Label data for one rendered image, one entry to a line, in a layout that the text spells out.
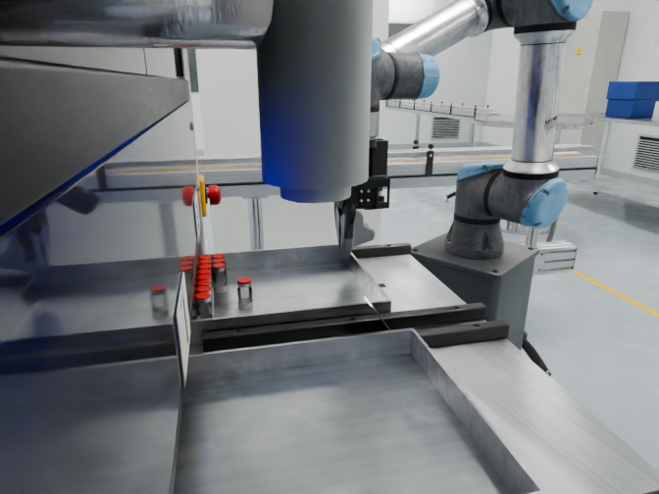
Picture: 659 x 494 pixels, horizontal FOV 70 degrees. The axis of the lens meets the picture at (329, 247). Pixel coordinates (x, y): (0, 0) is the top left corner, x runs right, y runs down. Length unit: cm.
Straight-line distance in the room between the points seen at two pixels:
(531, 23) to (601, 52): 628
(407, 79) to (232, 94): 146
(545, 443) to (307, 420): 23
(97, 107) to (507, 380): 52
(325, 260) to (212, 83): 143
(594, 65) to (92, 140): 720
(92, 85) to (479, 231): 111
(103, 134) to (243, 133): 204
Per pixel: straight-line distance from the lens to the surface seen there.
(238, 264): 88
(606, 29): 738
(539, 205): 110
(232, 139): 222
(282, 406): 53
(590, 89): 730
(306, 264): 89
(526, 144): 111
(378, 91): 78
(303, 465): 47
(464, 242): 123
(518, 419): 55
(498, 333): 68
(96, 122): 18
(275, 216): 230
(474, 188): 120
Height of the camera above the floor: 121
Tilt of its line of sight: 19 degrees down
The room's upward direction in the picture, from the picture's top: straight up
